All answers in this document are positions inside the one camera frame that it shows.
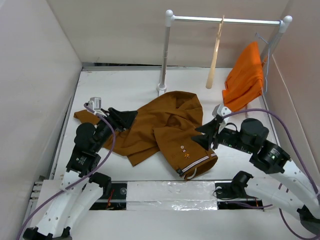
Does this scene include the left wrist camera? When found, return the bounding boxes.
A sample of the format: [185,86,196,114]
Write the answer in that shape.
[84,97,102,112]

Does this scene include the orange garment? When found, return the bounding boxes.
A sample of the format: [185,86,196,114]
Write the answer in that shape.
[222,41,264,112]

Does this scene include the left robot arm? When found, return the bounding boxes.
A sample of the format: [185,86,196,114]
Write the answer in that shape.
[22,103,138,240]

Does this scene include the thin blue wire hanger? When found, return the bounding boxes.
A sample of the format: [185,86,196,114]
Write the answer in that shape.
[255,32,271,94]

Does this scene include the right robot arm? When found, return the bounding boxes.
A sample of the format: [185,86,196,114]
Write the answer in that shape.
[191,117,320,235]

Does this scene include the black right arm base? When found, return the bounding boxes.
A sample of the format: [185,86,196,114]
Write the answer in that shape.
[212,182,265,210]

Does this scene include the beige plastic hanger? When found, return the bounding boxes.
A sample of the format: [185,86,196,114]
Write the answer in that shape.
[205,15,225,89]

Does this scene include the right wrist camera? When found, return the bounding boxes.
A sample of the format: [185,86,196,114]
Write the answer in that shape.
[212,104,232,124]

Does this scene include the white clothes rack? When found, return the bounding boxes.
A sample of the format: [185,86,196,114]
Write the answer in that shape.
[157,9,293,96]

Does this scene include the brown trousers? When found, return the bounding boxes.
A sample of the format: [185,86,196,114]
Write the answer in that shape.
[74,91,218,181]

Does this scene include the white foil tape strip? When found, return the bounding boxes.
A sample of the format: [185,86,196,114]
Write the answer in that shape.
[126,180,218,211]

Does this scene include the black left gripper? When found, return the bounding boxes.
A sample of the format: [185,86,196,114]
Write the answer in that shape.
[93,107,137,152]

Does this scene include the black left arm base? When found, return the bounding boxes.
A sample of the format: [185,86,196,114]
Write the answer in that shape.
[90,182,128,211]

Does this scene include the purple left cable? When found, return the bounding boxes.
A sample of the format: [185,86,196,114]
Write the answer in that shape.
[15,103,116,240]

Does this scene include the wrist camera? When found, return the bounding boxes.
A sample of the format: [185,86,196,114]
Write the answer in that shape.
[212,104,232,124]
[84,97,102,112]

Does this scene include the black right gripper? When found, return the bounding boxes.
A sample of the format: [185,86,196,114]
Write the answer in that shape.
[189,117,254,154]

